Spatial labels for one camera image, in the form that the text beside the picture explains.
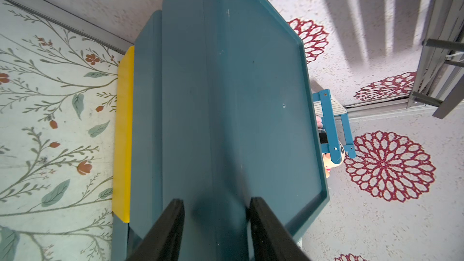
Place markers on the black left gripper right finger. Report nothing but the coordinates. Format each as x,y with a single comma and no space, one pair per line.
271,241

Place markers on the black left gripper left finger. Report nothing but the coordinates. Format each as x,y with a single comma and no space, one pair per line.
163,241

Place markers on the teal three-drawer cabinet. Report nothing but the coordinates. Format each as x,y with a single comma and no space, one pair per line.
222,113

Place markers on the plush doll orange shorts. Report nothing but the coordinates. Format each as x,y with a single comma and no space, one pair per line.
329,164

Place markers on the pink crib blanket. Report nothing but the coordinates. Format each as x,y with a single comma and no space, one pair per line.
319,122

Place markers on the blue white toy crib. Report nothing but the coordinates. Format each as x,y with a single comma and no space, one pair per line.
330,110

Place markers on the grey wall shelf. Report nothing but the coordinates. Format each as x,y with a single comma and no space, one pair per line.
439,79

